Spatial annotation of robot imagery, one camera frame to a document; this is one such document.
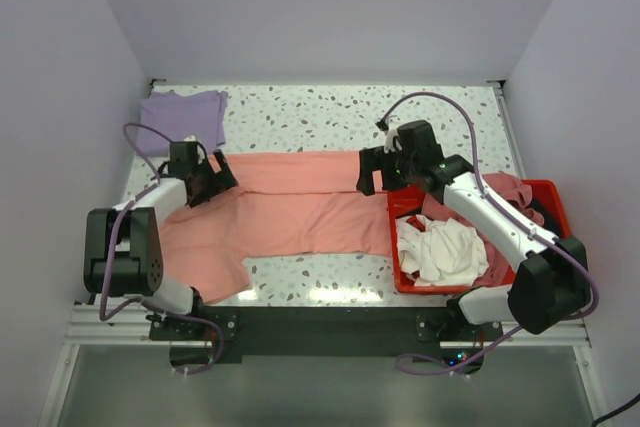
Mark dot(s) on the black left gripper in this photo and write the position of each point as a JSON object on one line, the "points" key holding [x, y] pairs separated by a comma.
{"points": [[213, 190]]}

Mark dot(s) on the red plastic bin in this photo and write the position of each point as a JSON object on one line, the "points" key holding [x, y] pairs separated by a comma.
{"points": [[550, 207]]}

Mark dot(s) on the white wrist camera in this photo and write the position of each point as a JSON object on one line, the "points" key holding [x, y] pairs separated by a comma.
{"points": [[192, 139], [392, 141]]}

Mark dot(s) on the folded purple t shirt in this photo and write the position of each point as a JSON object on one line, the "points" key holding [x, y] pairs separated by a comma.
{"points": [[178, 117]]}

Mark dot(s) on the aluminium front rail frame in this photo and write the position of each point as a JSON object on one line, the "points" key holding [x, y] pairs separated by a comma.
{"points": [[129, 327]]}

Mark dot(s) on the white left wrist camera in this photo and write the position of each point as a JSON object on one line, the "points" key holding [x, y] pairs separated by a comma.
{"points": [[192, 139]]}

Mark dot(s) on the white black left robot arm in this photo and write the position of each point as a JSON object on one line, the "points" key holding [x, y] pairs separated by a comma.
{"points": [[123, 258]]}

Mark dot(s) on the salmon pink t shirt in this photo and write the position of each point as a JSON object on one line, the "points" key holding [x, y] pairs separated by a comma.
{"points": [[285, 204]]}

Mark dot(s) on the white t shirt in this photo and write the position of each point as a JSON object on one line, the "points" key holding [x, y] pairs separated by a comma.
{"points": [[436, 253]]}

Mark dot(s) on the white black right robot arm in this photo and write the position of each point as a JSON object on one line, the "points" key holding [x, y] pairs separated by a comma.
{"points": [[552, 282]]}

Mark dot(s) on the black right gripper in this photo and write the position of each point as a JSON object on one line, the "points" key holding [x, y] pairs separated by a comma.
{"points": [[371, 160]]}

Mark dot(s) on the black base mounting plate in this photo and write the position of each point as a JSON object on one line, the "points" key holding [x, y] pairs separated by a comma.
{"points": [[228, 335]]}

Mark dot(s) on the black t shirt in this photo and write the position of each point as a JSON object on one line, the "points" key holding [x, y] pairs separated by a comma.
{"points": [[545, 212]]}

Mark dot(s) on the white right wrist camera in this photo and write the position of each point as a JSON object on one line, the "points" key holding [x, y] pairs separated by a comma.
{"points": [[392, 141]]}

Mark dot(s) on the dusty rose t shirt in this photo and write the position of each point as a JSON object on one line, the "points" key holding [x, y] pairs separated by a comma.
{"points": [[456, 253]]}

